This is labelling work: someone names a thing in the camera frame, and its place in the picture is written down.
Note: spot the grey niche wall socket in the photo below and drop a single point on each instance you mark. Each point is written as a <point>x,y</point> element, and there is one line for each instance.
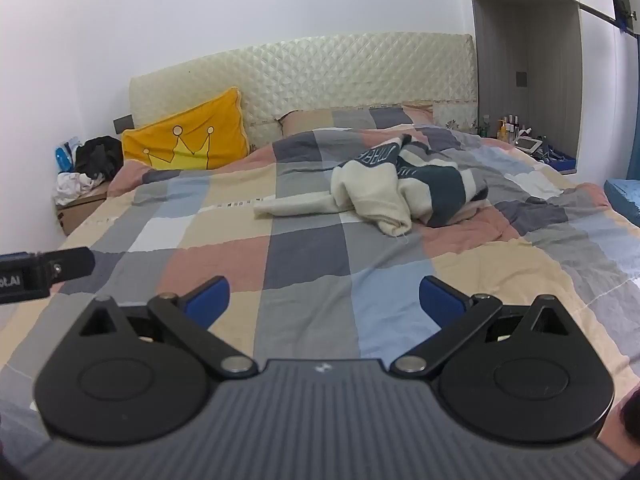
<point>521,79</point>

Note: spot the patchwork checked pillow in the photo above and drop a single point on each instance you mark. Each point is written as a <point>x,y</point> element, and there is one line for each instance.
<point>340,120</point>

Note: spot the cream quilted headboard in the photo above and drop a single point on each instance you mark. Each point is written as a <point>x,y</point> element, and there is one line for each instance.
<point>325,75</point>

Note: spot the grey wardrobe cabinet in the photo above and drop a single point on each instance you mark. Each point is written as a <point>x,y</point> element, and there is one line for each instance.
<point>550,60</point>

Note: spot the yellow crown pillow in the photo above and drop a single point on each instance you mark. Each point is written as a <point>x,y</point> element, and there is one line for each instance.
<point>187,132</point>

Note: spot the black clothing on nightstand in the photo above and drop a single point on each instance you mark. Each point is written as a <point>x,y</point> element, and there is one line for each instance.
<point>99,156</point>

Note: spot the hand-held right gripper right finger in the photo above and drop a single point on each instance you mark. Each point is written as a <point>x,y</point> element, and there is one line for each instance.
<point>440,302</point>

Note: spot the grey wall switch plate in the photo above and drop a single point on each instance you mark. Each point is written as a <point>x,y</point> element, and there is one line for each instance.
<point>123,124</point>

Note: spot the white tablet device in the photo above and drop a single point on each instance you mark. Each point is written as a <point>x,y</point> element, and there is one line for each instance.
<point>530,145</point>

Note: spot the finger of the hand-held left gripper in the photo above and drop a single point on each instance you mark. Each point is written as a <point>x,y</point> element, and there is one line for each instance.
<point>72,262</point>

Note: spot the white crumpled cloth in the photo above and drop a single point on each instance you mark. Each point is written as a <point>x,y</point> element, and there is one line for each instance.
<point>75,187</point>

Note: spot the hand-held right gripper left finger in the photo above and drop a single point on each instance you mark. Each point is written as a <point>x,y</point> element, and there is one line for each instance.
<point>207,302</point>

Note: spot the blue cushion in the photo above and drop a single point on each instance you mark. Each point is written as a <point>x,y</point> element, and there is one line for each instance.
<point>624,200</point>

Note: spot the blue storage tray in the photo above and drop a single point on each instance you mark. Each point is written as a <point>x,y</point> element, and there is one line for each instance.
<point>560,160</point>

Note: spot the patchwork checked quilt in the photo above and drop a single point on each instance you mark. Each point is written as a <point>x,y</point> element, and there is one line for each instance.
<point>320,240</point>

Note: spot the black wardrobe rail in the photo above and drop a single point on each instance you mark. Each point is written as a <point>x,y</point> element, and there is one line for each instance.
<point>612,19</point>

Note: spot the group of toiletry bottles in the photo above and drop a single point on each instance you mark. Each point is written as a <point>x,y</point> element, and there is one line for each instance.
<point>505,130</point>

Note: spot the cream and dark teal sweater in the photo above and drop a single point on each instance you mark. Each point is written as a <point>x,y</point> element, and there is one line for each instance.
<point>380,185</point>

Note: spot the floral cream pillow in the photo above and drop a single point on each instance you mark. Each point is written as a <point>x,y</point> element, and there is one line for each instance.
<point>454,116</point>

